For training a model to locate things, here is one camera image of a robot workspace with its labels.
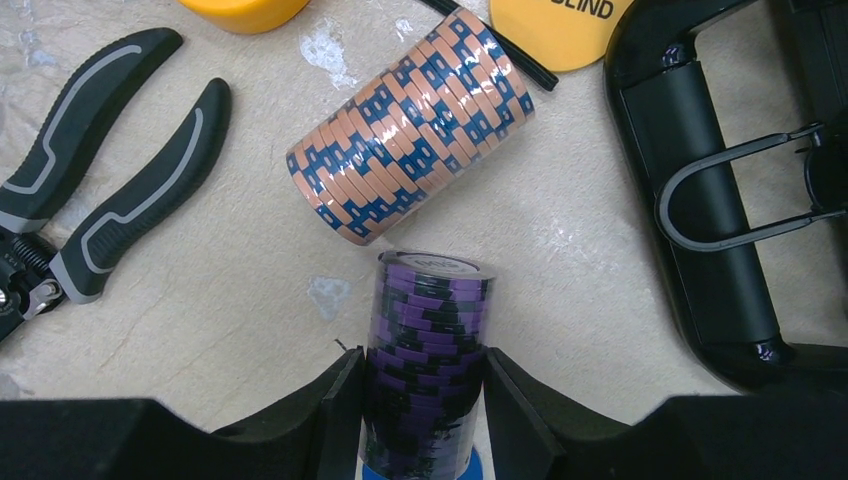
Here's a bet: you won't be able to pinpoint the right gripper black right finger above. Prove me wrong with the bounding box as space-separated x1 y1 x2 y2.
484 348 847 479

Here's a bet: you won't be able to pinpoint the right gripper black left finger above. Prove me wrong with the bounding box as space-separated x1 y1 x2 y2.
1 348 365 479

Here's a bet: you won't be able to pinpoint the purple black poker chip roll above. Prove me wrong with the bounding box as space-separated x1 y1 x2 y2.
361 250 497 479

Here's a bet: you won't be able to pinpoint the orange blue poker chip roll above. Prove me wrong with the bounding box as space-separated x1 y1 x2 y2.
285 7 535 245

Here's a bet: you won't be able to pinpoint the black poker set case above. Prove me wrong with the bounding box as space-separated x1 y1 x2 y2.
604 1 847 394

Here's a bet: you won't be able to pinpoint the blue small blind button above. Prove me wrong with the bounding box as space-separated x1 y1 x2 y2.
356 448 484 480

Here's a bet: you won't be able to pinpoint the yellow big blind button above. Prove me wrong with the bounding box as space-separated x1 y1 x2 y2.
489 0 632 73

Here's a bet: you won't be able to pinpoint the yellow tape measure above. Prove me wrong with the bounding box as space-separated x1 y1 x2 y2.
177 0 561 93

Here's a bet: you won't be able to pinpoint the black grey wire stripper pliers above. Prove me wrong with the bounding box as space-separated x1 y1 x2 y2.
1 27 233 336

